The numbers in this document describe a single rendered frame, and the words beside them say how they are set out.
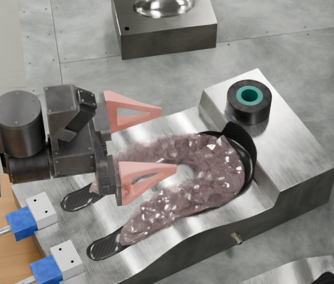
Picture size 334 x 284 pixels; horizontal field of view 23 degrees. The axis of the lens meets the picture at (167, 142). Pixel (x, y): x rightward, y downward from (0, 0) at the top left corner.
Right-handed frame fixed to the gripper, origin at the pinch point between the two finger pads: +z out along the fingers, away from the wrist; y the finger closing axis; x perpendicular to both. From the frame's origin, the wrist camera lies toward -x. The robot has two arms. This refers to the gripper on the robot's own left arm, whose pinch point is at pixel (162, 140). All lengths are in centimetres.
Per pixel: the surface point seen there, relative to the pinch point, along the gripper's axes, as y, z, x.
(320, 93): 37, 40, 39
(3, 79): 132, -27, 121
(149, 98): 43, 6, 40
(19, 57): 141, -21, 120
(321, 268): -8.2, 23.3, 25.9
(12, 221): 13.9, -22.3, 33.4
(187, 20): 56, 17, 33
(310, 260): -6.6, 21.9, 25.9
